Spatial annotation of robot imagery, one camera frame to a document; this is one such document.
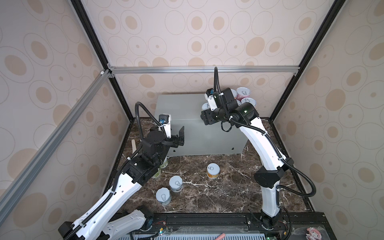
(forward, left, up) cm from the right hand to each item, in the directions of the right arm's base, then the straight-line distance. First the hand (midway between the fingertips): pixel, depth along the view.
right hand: (208, 113), depth 73 cm
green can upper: (-10, +25, -31) cm, 41 cm away
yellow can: (-16, -3, -31) cm, 35 cm away
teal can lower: (-30, +23, -30) cm, 48 cm away
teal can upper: (-23, +17, -30) cm, 42 cm away
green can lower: (-16, +30, -34) cm, 48 cm away
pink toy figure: (-47, -47, -34) cm, 74 cm away
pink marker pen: (-47, -5, -35) cm, 59 cm away
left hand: (-10, +14, +4) cm, 18 cm away
